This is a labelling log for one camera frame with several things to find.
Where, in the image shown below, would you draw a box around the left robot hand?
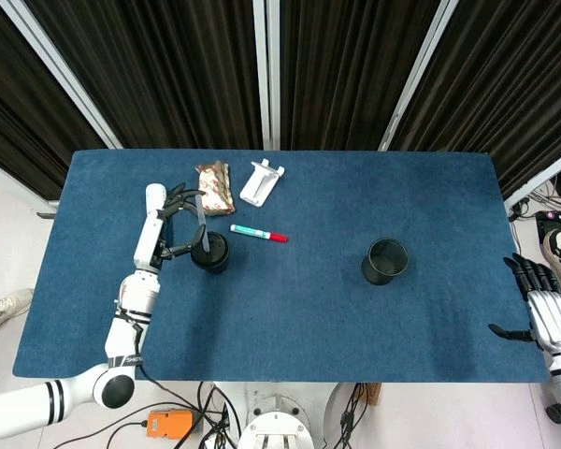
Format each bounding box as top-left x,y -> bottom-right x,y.
133,182 -> 208,275

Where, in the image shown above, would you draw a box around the black cable bundle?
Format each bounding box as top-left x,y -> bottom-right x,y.
338,382 -> 371,443

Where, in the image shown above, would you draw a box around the white and black cables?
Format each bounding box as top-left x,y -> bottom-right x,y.
508,176 -> 561,223

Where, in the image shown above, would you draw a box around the red and gold snack packet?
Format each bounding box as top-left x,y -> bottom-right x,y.
194,160 -> 237,219

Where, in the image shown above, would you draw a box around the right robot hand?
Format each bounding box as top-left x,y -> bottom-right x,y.
488,252 -> 561,355

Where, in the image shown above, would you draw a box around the black mesh pen holder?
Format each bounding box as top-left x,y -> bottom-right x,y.
360,238 -> 410,286

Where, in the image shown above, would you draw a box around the white folding phone stand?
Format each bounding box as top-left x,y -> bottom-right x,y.
238,159 -> 287,207

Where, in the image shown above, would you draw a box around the beige shoe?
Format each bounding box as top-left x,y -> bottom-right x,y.
0,288 -> 36,339

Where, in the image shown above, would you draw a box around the blue fabric table cloth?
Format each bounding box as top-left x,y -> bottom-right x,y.
11,149 -> 561,384

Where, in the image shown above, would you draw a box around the orange box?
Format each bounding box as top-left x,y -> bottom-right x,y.
146,410 -> 195,441

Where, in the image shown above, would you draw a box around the white frame post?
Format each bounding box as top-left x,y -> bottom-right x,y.
0,0 -> 123,151
502,143 -> 561,212
377,0 -> 460,152
252,0 -> 282,152

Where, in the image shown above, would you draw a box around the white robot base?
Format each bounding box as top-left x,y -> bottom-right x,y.
212,382 -> 343,449

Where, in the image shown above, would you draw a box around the white marker with red cap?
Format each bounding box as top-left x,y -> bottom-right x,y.
229,224 -> 290,244

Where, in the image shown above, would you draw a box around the black cup with lid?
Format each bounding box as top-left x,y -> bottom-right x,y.
190,232 -> 231,275

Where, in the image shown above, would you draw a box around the dark brown curtain panel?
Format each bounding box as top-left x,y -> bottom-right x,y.
24,0 -> 264,151
0,0 -> 107,201
279,0 -> 444,152
394,0 -> 561,201

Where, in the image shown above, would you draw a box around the black floor cable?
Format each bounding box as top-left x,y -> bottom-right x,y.
65,362 -> 237,449

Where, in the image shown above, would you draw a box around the black pedal device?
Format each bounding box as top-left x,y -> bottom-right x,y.
534,210 -> 561,244

